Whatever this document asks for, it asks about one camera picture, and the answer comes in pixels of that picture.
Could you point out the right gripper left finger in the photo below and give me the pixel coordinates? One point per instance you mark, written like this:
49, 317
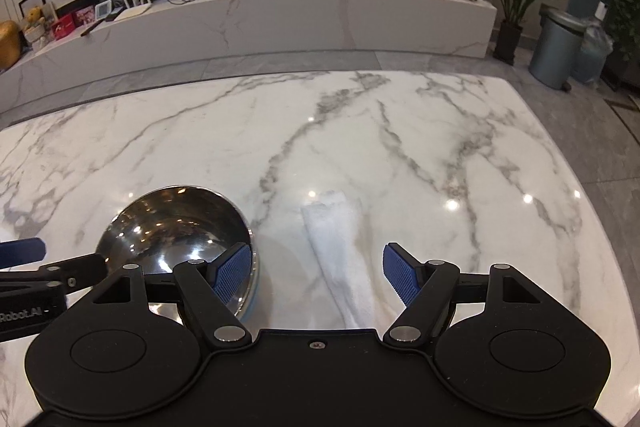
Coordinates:
205, 290

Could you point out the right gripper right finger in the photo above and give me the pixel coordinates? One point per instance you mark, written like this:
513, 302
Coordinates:
426, 289

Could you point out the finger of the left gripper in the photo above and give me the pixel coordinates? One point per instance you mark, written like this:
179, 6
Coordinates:
74, 274
21, 252

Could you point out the blue stainless steel bowl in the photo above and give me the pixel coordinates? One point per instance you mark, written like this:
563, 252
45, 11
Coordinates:
173, 224

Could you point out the white cloth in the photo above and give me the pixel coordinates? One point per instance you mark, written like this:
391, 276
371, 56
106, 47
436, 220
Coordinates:
333, 225

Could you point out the red gift box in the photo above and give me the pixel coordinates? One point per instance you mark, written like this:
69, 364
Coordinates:
64, 26

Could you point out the black remote control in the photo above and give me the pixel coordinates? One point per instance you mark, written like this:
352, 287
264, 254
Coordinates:
95, 25

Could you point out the small white display device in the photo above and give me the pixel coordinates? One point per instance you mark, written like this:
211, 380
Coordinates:
103, 10

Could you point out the grey pedal trash bin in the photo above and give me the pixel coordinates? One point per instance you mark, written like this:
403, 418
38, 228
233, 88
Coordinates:
557, 47

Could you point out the white wifi router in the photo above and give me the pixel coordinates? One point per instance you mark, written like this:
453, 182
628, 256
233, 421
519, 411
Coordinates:
134, 1

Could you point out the clear plastic bag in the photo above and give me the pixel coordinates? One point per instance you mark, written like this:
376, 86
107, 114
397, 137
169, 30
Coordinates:
596, 46

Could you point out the black picture frame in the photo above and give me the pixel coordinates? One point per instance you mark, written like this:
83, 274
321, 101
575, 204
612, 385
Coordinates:
26, 5

